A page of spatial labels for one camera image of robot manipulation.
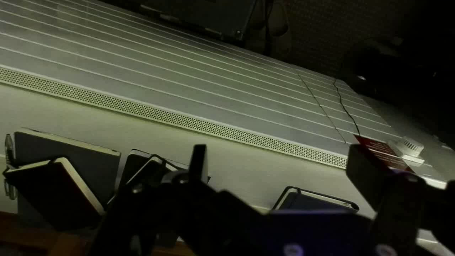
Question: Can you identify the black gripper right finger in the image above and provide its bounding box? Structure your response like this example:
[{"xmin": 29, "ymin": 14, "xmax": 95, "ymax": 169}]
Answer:
[{"xmin": 345, "ymin": 142, "xmax": 455, "ymax": 256}]

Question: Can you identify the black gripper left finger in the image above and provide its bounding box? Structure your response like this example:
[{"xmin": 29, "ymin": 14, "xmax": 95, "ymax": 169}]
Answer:
[{"xmin": 88, "ymin": 142, "xmax": 267, "ymax": 256}]

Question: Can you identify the large black book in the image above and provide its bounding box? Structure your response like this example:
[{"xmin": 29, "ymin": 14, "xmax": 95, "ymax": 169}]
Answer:
[{"xmin": 11, "ymin": 127, "xmax": 122, "ymax": 207}]

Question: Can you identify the red sticker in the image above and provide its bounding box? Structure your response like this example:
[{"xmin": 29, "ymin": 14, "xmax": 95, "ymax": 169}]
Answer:
[{"xmin": 354, "ymin": 133, "xmax": 415, "ymax": 173}]

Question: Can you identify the white socket block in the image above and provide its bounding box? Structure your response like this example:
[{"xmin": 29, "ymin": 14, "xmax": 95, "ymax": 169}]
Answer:
[{"xmin": 395, "ymin": 135, "xmax": 426, "ymax": 159}]

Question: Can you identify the white slatted radiator cover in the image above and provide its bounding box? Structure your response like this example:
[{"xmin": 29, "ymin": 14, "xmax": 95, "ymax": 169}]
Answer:
[{"xmin": 0, "ymin": 0, "xmax": 430, "ymax": 172}]

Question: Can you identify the thin black speaker cable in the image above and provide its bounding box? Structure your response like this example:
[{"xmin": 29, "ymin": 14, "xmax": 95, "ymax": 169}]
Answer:
[{"xmin": 332, "ymin": 78, "xmax": 362, "ymax": 136}]

